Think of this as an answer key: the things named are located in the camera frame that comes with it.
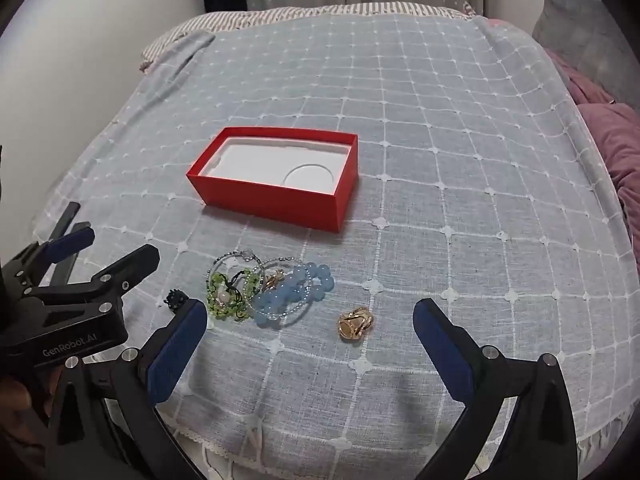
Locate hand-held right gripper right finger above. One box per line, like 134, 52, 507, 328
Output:
412, 297, 578, 480

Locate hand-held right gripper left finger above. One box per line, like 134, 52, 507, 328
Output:
45, 297, 208, 480

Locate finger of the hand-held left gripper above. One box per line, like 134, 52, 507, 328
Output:
30, 202, 96, 288
30, 244, 161, 312

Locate black claw hair clip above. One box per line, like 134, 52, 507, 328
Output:
165, 288, 190, 313

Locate green bead bracelet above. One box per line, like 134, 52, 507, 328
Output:
206, 267, 262, 322

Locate gold hair clip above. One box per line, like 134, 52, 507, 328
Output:
337, 306, 375, 343

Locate thin multicolour bead bracelet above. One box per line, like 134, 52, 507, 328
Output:
212, 249, 264, 286

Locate thin pale bead bracelet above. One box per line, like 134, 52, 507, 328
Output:
255, 257, 315, 318

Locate blue bead bracelet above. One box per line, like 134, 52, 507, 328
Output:
252, 261, 335, 330

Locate red cardboard box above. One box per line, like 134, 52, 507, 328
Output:
186, 126, 360, 234

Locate person's left hand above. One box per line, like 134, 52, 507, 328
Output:
0, 375, 33, 441

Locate grey checked blanket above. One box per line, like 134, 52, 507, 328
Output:
30, 7, 636, 480

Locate pink blanket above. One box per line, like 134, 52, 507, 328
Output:
487, 19, 640, 261

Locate striped bed sheet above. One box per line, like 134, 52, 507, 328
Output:
140, 2, 476, 73

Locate grey pillow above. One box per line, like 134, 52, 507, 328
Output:
531, 0, 640, 111

